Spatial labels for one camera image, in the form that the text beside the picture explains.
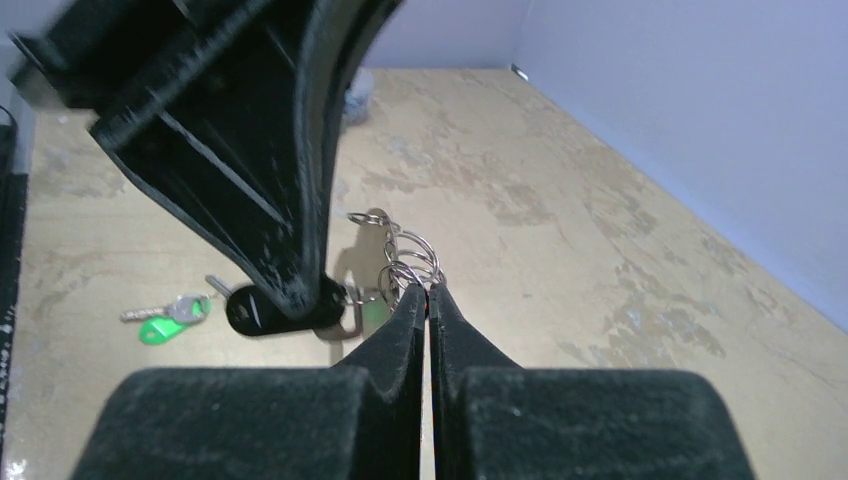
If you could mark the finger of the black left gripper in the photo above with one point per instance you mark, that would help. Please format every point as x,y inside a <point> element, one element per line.
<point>227,114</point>

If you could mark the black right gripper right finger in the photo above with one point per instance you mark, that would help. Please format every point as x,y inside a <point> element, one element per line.
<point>494,419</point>

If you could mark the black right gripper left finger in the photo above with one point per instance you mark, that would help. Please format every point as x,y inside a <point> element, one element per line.
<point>358,419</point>

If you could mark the black key tag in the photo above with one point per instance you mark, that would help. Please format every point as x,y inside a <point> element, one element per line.
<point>250,312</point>

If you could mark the clear jar of paperclips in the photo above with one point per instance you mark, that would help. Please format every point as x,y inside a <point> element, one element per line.
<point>357,97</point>

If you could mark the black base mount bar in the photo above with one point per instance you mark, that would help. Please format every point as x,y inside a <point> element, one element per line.
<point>14,188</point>

